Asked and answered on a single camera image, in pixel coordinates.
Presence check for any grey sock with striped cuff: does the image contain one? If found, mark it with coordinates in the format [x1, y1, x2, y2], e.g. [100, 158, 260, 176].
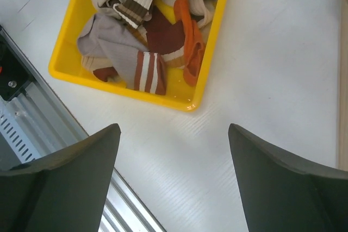
[77, 13, 167, 95]

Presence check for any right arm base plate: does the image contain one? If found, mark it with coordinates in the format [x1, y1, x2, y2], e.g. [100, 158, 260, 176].
[1, 27, 35, 102]

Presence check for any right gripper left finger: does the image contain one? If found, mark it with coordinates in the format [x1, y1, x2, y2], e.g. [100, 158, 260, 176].
[1, 124, 121, 231]

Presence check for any dark red sock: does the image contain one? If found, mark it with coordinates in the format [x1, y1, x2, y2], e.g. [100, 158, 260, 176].
[143, 7, 185, 68]

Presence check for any yellow plastic tray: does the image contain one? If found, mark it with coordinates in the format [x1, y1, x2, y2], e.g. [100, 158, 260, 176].
[48, 0, 226, 111]

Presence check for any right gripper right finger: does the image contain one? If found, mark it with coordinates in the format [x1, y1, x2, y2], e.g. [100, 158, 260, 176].
[228, 124, 347, 231]

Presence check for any orange sock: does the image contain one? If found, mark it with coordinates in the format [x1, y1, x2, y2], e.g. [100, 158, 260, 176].
[173, 0, 206, 86]

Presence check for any aluminium mounting rail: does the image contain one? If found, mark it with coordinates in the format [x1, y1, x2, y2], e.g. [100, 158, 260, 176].
[1, 30, 164, 231]

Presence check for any perforated cable duct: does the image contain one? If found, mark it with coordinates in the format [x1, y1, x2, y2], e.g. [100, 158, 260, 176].
[1, 99, 40, 170]

